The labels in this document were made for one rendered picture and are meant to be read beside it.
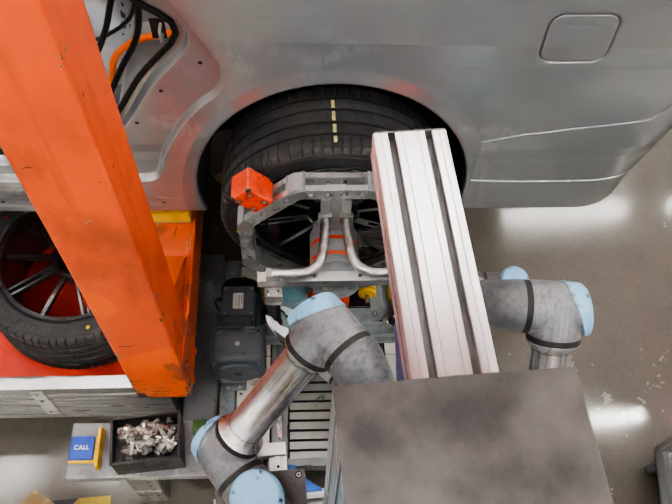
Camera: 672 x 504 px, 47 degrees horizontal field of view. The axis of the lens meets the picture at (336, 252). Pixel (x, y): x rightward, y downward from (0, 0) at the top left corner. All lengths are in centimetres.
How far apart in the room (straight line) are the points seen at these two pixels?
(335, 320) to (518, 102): 84
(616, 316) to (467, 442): 255
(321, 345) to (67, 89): 69
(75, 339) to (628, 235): 227
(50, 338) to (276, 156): 99
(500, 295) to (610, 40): 69
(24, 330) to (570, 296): 169
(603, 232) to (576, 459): 273
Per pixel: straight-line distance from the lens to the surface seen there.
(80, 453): 245
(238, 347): 256
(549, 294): 167
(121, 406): 274
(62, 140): 134
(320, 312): 155
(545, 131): 220
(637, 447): 310
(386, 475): 74
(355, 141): 201
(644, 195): 366
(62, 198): 148
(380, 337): 286
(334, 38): 184
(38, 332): 260
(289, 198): 201
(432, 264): 83
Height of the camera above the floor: 274
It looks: 59 degrees down
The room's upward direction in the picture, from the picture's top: 4 degrees clockwise
